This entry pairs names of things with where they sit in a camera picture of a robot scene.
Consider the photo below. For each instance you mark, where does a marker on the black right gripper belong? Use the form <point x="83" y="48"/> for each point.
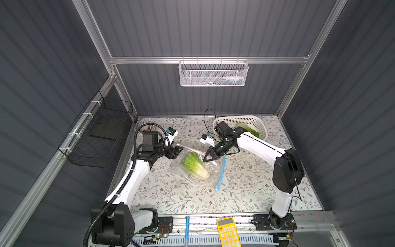
<point x="219" y="148"/>

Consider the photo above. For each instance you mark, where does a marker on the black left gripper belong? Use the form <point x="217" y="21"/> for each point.
<point x="168" y="150"/>

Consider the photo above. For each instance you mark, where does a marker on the clear zip-top bag pink seal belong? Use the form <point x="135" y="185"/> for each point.
<point x="176" y="164"/>

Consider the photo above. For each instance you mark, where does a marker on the chinese cabbage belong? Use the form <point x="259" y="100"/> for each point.
<point x="252" y="131"/>
<point x="193" y="164"/>
<point x="243" y="126"/>

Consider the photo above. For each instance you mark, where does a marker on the clear zip-top bag blue seal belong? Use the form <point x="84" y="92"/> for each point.
<point x="215" y="170"/>

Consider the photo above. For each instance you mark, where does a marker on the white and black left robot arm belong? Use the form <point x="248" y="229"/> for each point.
<point x="112" y="222"/>

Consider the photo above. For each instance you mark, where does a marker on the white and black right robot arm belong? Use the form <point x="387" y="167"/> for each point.
<point x="287" y="168"/>

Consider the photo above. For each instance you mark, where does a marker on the white perforated plastic basket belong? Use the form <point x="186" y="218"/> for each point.
<point x="252" y="121"/>

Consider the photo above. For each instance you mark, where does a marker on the blue pen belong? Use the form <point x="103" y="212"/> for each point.
<point x="187" y="231"/>

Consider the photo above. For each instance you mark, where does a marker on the yellow calculator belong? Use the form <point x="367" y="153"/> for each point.
<point x="228" y="232"/>

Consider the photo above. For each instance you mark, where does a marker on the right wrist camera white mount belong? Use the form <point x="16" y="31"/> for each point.
<point x="207" y="139"/>

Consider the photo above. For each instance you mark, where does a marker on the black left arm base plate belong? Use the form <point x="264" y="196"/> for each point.
<point x="164" y="225"/>

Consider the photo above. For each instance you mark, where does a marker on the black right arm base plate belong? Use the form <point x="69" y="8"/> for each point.
<point x="266" y="222"/>

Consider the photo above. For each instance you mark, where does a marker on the white wire wall basket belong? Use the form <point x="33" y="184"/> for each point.
<point x="213" y="73"/>

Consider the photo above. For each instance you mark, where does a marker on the black wire mesh basket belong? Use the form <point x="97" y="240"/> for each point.
<point x="99" y="140"/>

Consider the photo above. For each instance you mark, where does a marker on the white slotted cable duct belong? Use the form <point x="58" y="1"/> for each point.
<point x="246" y="240"/>

